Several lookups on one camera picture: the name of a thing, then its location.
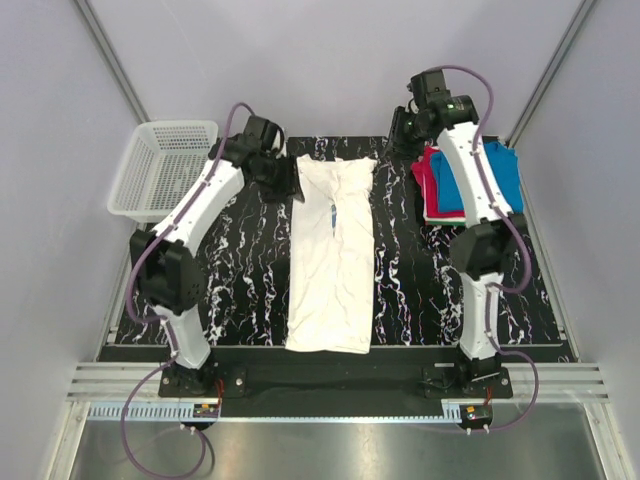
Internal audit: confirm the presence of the white printed t shirt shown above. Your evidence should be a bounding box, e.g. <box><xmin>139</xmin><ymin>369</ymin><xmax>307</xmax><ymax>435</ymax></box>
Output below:
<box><xmin>285</xmin><ymin>155</ymin><xmax>377</xmax><ymax>354</ymax></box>

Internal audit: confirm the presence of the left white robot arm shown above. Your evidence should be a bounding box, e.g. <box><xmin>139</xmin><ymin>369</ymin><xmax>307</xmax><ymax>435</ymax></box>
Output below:
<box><xmin>127</xmin><ymin>115</ymin><xmax>304</xmax><ymax>370</ymax></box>

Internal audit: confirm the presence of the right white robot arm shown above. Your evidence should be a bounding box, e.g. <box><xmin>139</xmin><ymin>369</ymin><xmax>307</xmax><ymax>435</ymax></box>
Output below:
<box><xmin>387</xmin><ymin>65</ymin><xmax>531</xmax><ymax>363</ymax></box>

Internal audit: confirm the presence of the red folded t shirt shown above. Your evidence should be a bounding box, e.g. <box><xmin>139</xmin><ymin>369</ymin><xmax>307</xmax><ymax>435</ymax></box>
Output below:
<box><xmin>411</xmin><ymin>147</ymin><xmax>465</xmax><ymax>220</ymax></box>

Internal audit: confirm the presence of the green folded t shirt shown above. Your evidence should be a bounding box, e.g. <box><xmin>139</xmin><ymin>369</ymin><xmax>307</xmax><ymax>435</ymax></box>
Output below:
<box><xmin>425</xmin><ymin>218</ymin><xmax>465</xmax><ymax>227</ymax></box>

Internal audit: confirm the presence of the blue folded t shirt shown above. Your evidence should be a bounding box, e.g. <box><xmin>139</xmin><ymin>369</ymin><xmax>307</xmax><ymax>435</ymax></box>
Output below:
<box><xmin>430</xmin><ymin>141</ymin><xmax>524</xmax><ymax>214</ymax></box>

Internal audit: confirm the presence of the white plastic basket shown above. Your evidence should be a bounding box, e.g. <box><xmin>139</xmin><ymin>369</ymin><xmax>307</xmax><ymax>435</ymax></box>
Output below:
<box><xmin>107</xmin><ymin>120</ymin><xmax>219</xmax><ymax>224</ymax></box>

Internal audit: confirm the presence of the black marble pattern mat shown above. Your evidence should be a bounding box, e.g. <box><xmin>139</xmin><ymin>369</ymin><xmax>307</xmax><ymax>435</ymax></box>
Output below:
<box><xmin>98</xmin><ymin>134</ymin><xmax>581</xmax><ymax>363</ymax></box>

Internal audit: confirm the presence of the left small circuit board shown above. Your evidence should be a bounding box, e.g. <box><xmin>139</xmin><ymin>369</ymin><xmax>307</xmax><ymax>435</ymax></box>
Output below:
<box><xmin>193</xmin><ymin>403</ymin><xmax>221</xmax><ymax>418</ymax></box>

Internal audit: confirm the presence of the small circuit board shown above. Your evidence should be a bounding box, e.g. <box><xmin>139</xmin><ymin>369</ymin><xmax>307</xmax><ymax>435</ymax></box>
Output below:
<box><xmin>461</xmin><ymin>404</ymin><xmax>493</xmax><ymax>422</ymax></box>
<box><xmin>193</xmin><ymin>403</ymin><xmax>221</xmax><ymax>418</ymax></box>

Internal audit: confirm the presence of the right small circuit board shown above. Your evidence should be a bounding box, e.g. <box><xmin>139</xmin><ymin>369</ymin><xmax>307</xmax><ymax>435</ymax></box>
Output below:
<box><xmin>461</xmin><ymin>404</ymin><xmax>493</xmax><ymax>422</ymax></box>

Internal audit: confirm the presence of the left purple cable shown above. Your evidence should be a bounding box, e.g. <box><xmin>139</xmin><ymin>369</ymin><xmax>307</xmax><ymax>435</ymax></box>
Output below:
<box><xmin>119</xmin><ymin>102</ymin><xmax>254</xmax><ymax>479</ymax></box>

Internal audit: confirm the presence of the purple cable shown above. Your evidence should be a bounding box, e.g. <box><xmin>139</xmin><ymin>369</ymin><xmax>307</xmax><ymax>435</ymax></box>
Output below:
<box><xmin>439</xmin><ymin>64</ymin><xmax>541</xmax><ymax>433</ymax></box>
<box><xmin>119</xmin><ymin>102</ymin><xmax>254</xmax><ymax>479</ymax></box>

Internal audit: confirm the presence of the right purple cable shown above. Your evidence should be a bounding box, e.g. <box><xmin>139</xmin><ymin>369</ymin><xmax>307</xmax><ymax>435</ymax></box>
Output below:
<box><xmin>439</xmin><ymin>64</ymin><xmax>541</xmax><ymax>433</ymax></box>

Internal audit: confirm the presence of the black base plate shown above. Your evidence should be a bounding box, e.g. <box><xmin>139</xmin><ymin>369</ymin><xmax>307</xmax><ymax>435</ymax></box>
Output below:
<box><xmin>159</xmin><ymin>346</ymin><xmax>513</xmax><ymax>400</ymax></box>

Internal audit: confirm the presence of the white slotted cable duct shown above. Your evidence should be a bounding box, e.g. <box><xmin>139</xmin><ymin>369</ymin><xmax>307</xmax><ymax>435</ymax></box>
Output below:
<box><xmin>87</xmin><ymin>400</ymin><xmax>466</xmax><ymax>424</ymax></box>

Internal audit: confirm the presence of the aluminium rail profile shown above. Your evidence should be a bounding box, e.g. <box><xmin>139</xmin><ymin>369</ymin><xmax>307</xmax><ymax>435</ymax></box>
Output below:
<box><xmin>66</xmin><ymin>362</ymin><xmax>609</xmax><ymax>403</ymax></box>

